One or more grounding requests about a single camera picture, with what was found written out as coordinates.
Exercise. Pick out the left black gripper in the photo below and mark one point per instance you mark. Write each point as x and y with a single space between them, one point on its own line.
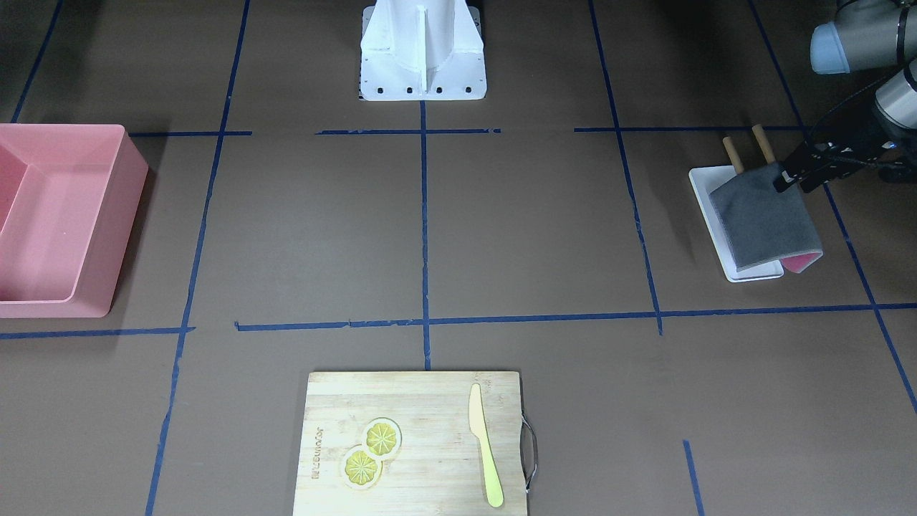
862 136

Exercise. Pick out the grey wiping cloth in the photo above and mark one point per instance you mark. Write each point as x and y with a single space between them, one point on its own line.
763 224

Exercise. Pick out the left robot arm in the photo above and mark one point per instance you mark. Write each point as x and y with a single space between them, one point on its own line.
868 35

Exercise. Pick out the wooden rack rod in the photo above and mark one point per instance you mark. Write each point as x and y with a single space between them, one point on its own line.
764 144
733 154

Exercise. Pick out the white rack tray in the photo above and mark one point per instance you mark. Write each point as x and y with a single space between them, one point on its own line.
704 181

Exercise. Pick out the yellow plastic knife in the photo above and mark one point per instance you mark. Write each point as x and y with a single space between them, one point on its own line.
478 427

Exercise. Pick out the bamboo cutting board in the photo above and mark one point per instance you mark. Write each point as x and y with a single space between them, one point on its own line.
416 423

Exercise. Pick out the front lemon slice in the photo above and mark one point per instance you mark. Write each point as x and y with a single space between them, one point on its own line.
360 469

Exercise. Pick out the pink plastic bin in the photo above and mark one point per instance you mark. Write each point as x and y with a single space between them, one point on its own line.
69 197

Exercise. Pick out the metal cutting board handle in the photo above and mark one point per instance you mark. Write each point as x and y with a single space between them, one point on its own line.
529 448

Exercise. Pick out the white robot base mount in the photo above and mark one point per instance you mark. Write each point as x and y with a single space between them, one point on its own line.
422 51

